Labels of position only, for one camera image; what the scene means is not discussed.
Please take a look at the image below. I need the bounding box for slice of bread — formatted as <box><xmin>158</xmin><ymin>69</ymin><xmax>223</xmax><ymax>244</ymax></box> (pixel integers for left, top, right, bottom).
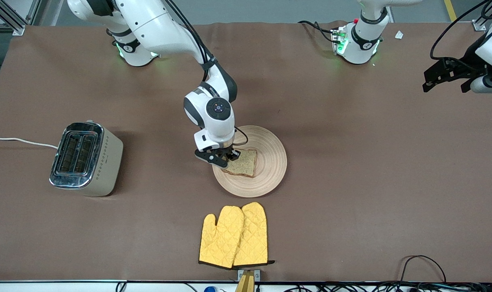
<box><xmin>222</xmin><ymin>148</ymin><xmax>258</xmax><ymax>178</ymax></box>

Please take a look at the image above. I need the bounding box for round wooden plate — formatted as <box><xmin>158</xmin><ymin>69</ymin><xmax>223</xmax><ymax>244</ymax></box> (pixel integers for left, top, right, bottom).
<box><xmin>212</xmin><ymin>125</ymin><xmax>288</xmax><ymax>198</ymax></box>

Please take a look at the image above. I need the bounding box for cream and chrome toaster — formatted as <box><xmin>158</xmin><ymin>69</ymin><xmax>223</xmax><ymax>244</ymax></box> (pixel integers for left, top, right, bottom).
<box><xmin>49</xmin><ymin>121</ymin><xmax>124</xmax><ymax>197</ymax></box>

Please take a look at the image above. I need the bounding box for yellow quilted oven mitt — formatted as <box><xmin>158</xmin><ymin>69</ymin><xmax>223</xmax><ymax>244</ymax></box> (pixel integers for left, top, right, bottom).
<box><xmin>233</xmin><ymin>202</ymin><xmax>276</xmax><ymax>267</ymax></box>
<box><xmin>199</xmin><ymin>206</ymin><xmax>245</xmax><ymax>269</ymax></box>

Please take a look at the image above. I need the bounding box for brown table cover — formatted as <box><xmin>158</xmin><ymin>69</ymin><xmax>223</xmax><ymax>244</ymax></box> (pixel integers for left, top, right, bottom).
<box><xmin>0</xmin><ymin>21</ymin><xmax>492</xmax><ymax>283</ymax></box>

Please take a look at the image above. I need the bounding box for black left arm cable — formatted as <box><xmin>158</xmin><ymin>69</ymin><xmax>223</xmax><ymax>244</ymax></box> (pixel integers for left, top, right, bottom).
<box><xmin>430</xmin><ymin>0</ymin><xmax>492</xmax><ymax>61</ymax></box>

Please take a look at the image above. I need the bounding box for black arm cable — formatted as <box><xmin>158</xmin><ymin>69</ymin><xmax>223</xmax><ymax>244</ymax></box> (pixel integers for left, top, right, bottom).
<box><xmin>165</xmin><ymin>0</ymin><xmax>249</xmax><ymax>146</ymax></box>
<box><xmin>430</xmin><ymin>0</ymin><xmax>492</xmax><ymax>61</ymax></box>

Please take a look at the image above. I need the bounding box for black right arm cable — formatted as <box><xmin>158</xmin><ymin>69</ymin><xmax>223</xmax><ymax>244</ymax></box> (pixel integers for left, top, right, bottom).
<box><xmin>165</xmin><ymin>0</ymin><xmax>249</xmax><ymax>146</ymax></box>

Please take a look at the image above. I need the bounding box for grey metal bracket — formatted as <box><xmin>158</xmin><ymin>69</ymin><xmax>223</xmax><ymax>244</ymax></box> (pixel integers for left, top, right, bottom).
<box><xmin>237</xmin><ymin>269</ymin><xmax>261</xmax><ymax>281</ymax></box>

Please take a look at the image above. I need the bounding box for black base cable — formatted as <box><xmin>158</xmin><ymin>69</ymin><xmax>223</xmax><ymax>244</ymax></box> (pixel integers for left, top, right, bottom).
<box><xmin>298</xmin><ymin>19</ymin><xmax>338</xmax><ymax>44</ymax></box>

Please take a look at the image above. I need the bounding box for black looped cable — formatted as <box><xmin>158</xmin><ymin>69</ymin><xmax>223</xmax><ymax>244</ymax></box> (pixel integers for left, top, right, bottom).
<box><xmin>398</xmin><ymin>255</ymin><xmax>447</xmax><ymax>284</ymax></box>

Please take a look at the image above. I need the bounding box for white toaster power cord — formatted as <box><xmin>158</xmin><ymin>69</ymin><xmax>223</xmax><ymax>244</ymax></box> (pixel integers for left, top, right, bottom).
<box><xmin>0</xmin><ymin>136</ymin><xmax>59</xmax><ymax>149</ymax></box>

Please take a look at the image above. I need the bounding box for black cable bundle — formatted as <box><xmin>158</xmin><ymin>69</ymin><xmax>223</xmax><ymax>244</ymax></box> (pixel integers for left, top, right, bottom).
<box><xmin>283</xmin><ymin>281</ymin><xmax>492</xmax><ymax>292</ymax></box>

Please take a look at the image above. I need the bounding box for aluminium frame profile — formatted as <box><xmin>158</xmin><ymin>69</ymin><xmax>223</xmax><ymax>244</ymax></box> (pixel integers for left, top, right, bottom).
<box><xmin>0</xmin><ymin>0</ymin><xmax>41</xmax><ymax>36</ymax></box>

